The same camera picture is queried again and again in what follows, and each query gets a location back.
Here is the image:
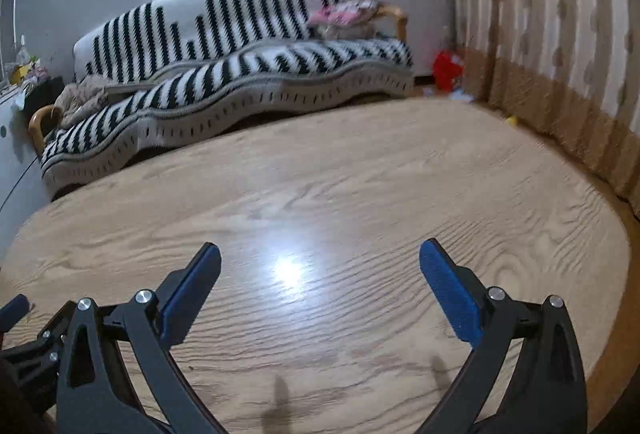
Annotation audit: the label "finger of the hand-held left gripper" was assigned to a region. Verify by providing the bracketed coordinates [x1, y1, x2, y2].
[0, 293, 31, 333]
[0, 330, 65, 411]

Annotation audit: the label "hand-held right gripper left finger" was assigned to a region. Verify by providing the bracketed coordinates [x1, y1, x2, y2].
[55, 241, 223, 434]

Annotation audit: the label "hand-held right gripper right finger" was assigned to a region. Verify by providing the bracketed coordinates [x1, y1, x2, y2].
[417, 238, 588, 434]

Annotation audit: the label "white cabinet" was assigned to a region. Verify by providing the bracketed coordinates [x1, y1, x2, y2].
[0, 84, 53, 262]

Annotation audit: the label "black white striped blanket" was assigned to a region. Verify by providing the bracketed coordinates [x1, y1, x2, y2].
[40, 0, 416, 195]

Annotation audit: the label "beige crumpled cloth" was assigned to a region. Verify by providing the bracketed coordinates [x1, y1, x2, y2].
[53, 74, 109, 129]

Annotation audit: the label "red bag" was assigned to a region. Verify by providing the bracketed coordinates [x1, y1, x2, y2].
[432, 49, 465, 91]

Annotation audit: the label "yellow packet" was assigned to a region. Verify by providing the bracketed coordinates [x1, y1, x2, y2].
[9, 64, 35, 86]

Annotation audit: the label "beige folded cloth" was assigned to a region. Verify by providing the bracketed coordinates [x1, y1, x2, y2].
[314, 21, 379, 41]

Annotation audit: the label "white sofa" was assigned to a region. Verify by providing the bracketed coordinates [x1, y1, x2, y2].
[28, 0, 417, 195]

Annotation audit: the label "beige striped curtain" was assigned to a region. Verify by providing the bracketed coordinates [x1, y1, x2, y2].
[444, 0, 640, 217]

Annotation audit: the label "pink printed pillow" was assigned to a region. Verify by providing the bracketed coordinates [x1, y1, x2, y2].
[307, 0, 384, 28]

